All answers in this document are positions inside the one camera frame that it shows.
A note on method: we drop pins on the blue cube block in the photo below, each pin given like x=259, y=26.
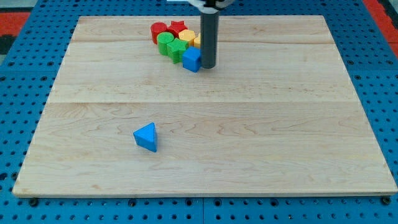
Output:
x=191, y=59

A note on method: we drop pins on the blue triangle block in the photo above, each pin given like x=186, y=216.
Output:
x=146, y=137

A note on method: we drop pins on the green star block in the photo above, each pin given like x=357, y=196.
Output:
x=176, y=48

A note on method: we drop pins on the yellow block behind rod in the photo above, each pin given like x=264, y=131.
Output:
x=197, y=41

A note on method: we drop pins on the yellow hexagon block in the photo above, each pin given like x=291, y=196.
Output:
x=187, y=35

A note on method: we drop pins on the light wooden board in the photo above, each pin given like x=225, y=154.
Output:
x=277, y=117

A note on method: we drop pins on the green cylinder block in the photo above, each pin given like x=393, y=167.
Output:
x=163, y=39

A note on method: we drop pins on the red star block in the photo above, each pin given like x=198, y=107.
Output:
x=176, y=27

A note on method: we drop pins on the red cylinder block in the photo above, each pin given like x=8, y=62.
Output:
x=157, y=28

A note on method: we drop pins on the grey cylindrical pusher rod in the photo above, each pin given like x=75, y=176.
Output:
x=209, y=38

